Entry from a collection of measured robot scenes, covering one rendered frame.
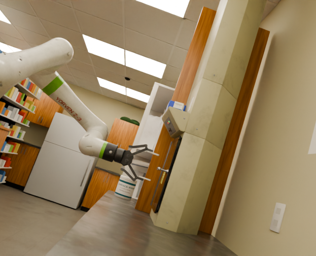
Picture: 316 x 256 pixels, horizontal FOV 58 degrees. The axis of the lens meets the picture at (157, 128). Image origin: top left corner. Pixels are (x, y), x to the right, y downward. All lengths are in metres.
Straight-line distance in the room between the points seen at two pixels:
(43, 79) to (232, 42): 0.98
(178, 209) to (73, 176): 5.08
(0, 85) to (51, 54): 0.32
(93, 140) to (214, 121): 0.63
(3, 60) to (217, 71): 0.99
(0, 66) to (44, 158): 5.50
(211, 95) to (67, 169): 5.19
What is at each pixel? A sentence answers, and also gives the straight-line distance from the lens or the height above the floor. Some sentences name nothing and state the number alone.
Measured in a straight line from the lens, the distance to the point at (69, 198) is 6.42.
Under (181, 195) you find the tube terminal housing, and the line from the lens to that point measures 1.43.
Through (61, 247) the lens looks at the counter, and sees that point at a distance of 0.72.
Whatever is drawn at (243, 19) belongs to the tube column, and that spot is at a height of 2.11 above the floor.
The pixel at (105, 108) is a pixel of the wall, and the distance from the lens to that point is 7.14.
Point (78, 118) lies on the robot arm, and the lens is 1.56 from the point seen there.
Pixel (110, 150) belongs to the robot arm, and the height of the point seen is 1.21.
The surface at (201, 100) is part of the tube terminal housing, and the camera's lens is 1.49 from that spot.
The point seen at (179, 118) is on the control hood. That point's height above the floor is 1.47.
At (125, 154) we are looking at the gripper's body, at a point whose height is 1.21.
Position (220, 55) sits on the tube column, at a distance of 1.59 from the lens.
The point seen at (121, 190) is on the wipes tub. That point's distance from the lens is 2.12.
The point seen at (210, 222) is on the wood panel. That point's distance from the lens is 1.87.
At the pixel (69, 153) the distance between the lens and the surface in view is 6.42.
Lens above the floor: 1.15
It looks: 10 degrees up
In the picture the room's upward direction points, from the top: 19 degrees clockwise
